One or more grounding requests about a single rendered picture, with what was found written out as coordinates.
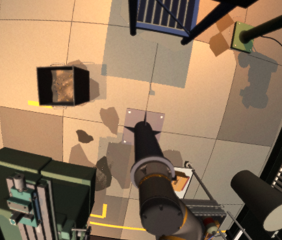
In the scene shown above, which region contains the green mill body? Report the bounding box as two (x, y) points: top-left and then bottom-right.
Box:
(0, 147), (97, 240)

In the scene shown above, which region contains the grey lever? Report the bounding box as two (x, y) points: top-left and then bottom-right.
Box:
(70, 226), (92, 235)

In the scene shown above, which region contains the grey mill table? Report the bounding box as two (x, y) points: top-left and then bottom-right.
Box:
(18, 178), (60, 240)

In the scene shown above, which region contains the teal vise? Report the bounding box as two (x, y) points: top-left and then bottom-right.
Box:
(5, 181), (42, 229)

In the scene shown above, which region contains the grey steel block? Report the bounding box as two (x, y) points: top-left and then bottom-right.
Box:
(6, 200), (31, 213)

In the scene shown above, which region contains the black bin with metal chips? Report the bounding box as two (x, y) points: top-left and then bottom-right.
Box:
(36, 62), (91, 109)

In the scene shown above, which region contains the blue slatted pallet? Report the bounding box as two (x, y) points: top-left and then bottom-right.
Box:
(135, 0), (201, 38)

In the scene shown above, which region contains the red and cream canister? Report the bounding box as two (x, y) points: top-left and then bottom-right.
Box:
(203, 217), (221, 235)

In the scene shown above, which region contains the dark cone lamp shade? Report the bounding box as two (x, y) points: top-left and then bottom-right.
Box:
(230, 169), (282, 232)

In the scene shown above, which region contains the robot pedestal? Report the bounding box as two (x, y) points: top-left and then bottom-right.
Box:
(122, 107), (166, 165)

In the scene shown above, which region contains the grey wire cart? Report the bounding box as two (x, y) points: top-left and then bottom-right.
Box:
(180, 161), (255, 240)

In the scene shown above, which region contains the grey vise screw handle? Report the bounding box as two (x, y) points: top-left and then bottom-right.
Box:
(12, 172), (26, 193)

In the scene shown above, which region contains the dark lamp post green base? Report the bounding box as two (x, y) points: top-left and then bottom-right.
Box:
(230, 0), (282, 54)

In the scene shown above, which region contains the black cable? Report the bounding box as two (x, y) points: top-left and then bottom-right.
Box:
(251, 34), (282, 56)

